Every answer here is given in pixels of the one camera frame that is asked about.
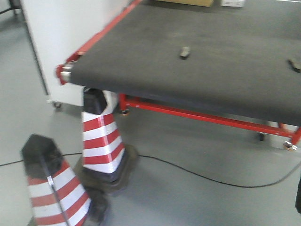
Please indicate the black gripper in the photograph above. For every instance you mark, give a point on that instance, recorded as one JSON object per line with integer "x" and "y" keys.
{"x": 298, "y": 198}

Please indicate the grey brake pad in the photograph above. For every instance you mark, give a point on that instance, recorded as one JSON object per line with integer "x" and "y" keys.
{"x": 184, "y": 52}
{"x": 294, "y": 64}

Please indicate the black conveyor belt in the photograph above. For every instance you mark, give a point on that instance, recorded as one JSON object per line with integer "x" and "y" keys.
{"x": 200, "y": 54}

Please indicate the long white box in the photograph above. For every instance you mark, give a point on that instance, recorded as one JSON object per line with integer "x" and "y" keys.
{"x": 232, "y": 3}

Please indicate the cardboard box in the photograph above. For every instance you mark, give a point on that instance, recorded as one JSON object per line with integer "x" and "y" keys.
{"x": 203, "y": 3}

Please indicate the red white traffic cone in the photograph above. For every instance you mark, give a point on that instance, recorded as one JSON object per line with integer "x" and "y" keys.
{"x": 58, "y": 197}

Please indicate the white mobile machine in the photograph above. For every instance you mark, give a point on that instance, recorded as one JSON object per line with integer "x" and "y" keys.
{"x": 57, "y": 29}

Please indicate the red metal cart frame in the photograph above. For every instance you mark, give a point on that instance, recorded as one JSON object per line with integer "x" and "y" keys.
{"x": 211, "y": 117}

